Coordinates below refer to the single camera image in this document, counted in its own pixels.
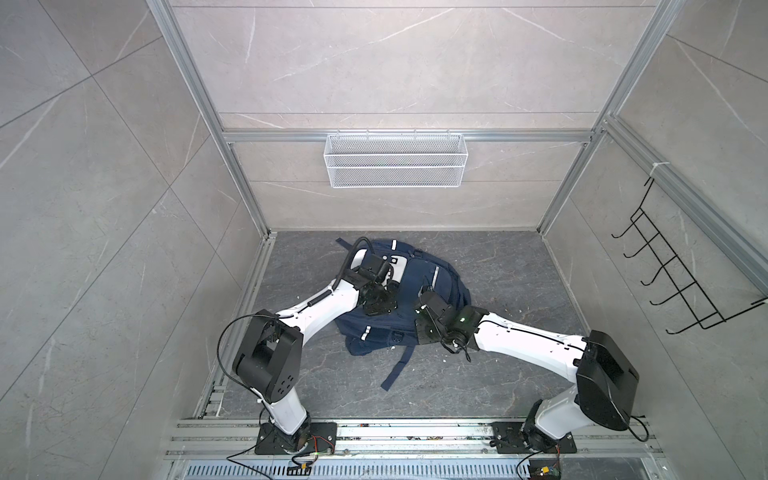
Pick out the navy blue student backpack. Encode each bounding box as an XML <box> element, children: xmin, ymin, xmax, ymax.
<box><xmin>335</xmin><ymin>239</ymin><xmax>471</xmax><ymax>391</ymax></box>

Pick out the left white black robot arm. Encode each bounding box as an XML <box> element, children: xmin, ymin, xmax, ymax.
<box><xmin>218</xmin><ymin>237</ymin><xmax>407</xmax><ymax>453</ymax></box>

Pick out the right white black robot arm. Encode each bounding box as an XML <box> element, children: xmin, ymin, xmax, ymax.
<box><xmin>415</xmin><ymin>289</ymin><xmax>639</xmax><ymax>452</ymax></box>

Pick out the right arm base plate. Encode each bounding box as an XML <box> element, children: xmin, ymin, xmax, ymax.
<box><xmin>490</xmin><ymin>422</ymin><xmax>577</xmax><ymax>454</ymax></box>

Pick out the white wire mesh basket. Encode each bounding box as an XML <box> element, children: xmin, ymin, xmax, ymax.
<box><xmin>323</xmin><ymin>133</ymin><xmax>469</xmax><ymax>189</ymax></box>

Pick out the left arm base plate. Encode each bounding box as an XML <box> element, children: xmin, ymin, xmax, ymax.
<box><xmin>254</xmin><ymin>422</ymin><xmax>338</xmax><ymax>455</ymax></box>

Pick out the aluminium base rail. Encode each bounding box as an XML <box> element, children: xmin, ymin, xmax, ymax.
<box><xmin>157</xmin><ymin>418</ymin><xmax>676</xmax><ymax>479</ymax></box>

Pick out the black wire hook rack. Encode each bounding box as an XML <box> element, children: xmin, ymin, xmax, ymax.
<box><xmin>611</xmin><ymin>177</ymin><xmax>767</xmax><ymax>336</ymax></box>

